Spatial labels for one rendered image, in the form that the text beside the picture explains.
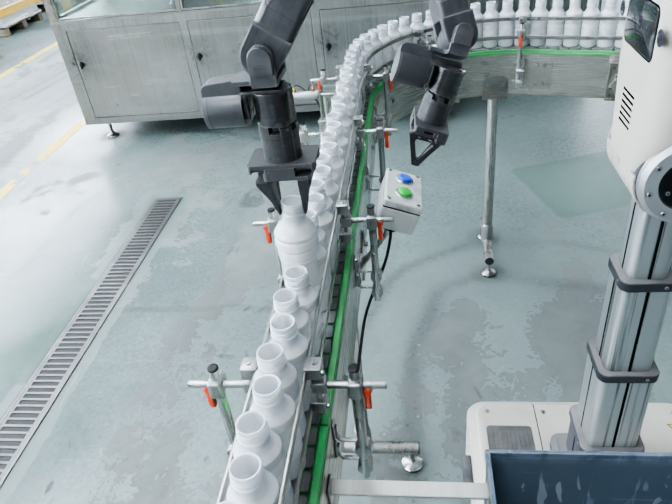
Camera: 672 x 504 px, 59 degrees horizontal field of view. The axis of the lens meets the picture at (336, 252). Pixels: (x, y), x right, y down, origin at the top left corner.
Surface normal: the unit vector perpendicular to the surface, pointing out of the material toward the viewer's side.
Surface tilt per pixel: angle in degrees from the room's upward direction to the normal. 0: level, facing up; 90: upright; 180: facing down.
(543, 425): 0
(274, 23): 87
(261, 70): 88
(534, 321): 0
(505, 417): 0
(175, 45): 90
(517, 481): 90
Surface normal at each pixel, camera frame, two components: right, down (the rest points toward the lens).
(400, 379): -0.10, -0.82
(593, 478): -0.10, 0.57
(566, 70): -0.40, 0.55
